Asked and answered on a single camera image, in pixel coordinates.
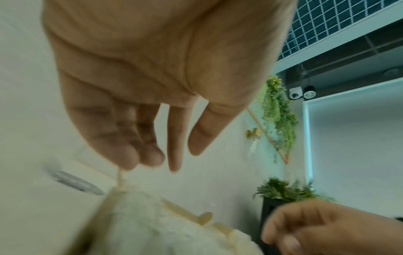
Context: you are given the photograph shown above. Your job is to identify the person's left hand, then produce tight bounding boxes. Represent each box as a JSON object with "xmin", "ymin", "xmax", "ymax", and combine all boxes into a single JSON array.
[{"xmin": 41, "ymin": 0, "xmax": 298, "ymax": 173}]

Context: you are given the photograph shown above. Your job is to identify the person's right hand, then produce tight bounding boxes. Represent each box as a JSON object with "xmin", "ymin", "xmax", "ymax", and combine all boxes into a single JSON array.
[{"xmin": 261, "ymin": 199, "xmax": 403, "ymax": 255}]

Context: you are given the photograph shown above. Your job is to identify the brown paper box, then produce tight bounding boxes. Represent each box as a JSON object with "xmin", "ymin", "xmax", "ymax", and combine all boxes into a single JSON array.
[{"xmin": 63, "ymin": 159, "xmax": 253, "ymax": 255}]

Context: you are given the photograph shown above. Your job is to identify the rows of packed tea bags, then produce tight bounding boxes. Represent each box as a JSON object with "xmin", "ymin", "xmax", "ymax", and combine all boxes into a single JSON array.
[{"xmin": 94, "ymin": 166, "xmax": 262, "ymax": 255}]

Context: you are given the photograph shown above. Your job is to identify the green leafy plant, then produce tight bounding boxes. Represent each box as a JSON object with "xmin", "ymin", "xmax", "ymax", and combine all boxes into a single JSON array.
[{"xmin": 253, "ymin": 177, "xmax": 336, "ymax": 204}]

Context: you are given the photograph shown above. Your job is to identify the white lit display panel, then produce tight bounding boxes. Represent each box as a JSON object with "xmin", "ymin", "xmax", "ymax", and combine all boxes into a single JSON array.
[{"xmin": 302, "ymin": 77, "xmax": 403, "ymax": 220}]

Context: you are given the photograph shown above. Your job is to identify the green fern plants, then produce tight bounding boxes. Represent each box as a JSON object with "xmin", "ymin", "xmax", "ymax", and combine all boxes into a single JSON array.
[{"xmin": 259, "ymin": 76, "xmax": 300, "ymax": 164}]

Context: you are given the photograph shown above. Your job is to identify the blue grid window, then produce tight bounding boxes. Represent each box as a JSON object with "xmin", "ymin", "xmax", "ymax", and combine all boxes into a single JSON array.
[{"xmin": 277, "ymin": 0, "xmax": 403, "ymax": 61}]

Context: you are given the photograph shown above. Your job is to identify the brass wall lamp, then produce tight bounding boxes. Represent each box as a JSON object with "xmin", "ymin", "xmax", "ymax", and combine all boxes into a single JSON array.
[{"xmin": 245, "ymin": 127, "xmax": 262, "ymax": 156}]

